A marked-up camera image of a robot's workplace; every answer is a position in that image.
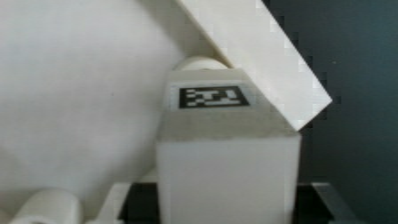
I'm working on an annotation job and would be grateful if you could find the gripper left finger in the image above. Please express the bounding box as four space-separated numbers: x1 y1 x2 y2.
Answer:
87 183 160 224

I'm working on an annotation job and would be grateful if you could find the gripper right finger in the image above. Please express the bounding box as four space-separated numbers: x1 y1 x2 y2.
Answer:
295 182 355 224

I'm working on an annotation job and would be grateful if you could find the white leg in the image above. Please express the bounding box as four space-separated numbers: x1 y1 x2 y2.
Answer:
156 56 300 224

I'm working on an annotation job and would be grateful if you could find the white square tabletop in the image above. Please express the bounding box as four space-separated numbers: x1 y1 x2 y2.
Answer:
0 0 330 224

